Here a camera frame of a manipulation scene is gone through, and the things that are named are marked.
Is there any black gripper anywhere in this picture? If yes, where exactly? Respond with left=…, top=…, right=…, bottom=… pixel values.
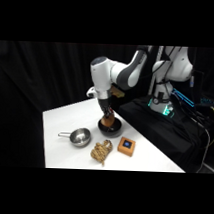
left=96, top=96, right=116, bottom=121

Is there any brown potato toy red hat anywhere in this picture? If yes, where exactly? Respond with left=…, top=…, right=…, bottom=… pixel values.
left=99, top=111, right=117, bottom=128

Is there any black bowl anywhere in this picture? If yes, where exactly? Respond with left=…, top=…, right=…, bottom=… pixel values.
left=97, top=116, right=123, bottom=138

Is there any wooden block with blue top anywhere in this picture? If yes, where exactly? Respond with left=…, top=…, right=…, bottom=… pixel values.
left=116, top=135, right=137, bottom=158

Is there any small silver metal pan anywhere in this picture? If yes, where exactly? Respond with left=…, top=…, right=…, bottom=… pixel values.
left=57, top=126, right=93, bottom=148

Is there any black robot stand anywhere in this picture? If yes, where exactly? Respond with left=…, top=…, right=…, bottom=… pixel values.
left=116, top=94, right=214, bottom=175

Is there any black curtain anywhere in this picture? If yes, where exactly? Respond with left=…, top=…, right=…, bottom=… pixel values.
left=0, top=40, right=214, bottom=175

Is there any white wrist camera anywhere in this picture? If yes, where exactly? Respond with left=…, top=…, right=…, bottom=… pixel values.
left=85, top=86, right=98, bottom=99

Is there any coiled tan rope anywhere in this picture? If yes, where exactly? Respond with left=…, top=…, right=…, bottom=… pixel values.
left=89, top=138, right=114, bottom=167

